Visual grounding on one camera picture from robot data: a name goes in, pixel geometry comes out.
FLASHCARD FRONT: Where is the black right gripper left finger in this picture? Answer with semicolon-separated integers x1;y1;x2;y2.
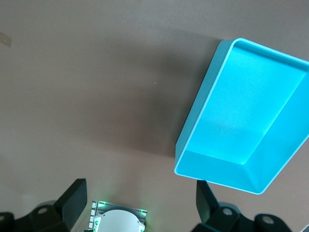
0;178;87;232

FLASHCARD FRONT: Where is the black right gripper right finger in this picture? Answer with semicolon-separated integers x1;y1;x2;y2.
190;180;294;232

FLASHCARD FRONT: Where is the teal plastic bin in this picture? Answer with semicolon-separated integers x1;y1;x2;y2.
173;37;309;195

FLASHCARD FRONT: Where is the brown tape patch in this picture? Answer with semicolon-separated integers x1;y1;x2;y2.
0;31;12;48

